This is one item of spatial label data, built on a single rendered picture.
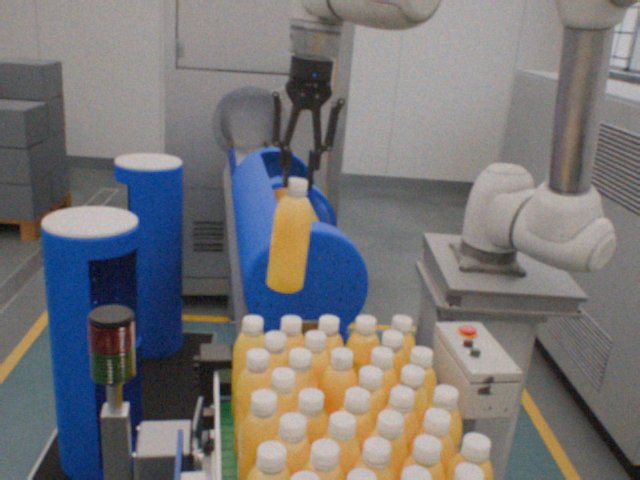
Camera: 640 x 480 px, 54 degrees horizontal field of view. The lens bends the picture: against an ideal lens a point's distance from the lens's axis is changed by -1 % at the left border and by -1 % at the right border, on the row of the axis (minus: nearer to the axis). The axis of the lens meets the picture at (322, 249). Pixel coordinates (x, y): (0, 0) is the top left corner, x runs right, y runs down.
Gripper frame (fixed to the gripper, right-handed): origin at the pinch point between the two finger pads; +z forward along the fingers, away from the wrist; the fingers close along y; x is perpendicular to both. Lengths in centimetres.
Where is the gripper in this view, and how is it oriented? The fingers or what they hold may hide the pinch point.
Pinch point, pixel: (298, 169)
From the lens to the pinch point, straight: 118.7
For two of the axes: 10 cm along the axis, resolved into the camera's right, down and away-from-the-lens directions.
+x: 1.8, 3.8, -9.1
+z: -1.3, 9.2, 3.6
